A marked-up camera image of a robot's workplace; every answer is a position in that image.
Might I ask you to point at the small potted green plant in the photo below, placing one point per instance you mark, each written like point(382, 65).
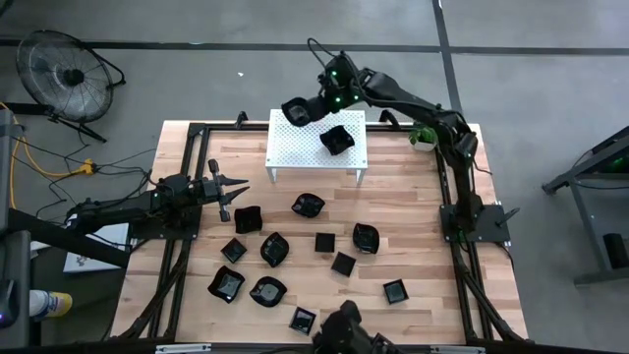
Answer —
point(422, 137)

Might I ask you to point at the black aluminium table frame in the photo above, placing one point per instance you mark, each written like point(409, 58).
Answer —
point(195, 147)

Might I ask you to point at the grey metal workbench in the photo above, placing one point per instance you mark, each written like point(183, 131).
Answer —
point(585, 216)

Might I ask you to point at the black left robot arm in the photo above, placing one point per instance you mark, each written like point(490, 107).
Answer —
point(123, 206)

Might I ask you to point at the black square mini plate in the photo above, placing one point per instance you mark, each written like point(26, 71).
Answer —
point(296, 112)
point(302, 320)
point(395, 291)
point(233, 250)
point(325, 242)
point(343, 264)

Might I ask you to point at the white yellow spray can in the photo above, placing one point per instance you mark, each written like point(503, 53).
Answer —
point(49, 304)

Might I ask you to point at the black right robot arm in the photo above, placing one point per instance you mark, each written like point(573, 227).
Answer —
point(417, 105)

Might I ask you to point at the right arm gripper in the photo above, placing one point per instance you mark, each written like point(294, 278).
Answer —
point(344, 83)

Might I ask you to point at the black floor fan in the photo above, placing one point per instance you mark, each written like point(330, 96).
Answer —
point(74, 77)

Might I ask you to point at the round black plastic packet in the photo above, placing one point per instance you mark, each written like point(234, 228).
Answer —
point(308, 205)

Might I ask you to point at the white printed box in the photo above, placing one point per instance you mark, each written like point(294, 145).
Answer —
point(83, 260)

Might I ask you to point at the silver aluminium extrusion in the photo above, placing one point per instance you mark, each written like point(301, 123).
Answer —
point(184, 349)
point(457, 350)

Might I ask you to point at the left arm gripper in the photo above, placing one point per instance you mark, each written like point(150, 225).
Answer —
point(211, 189)

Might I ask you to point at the white perforated metal shelf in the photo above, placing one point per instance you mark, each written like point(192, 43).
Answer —
point(304, 147)

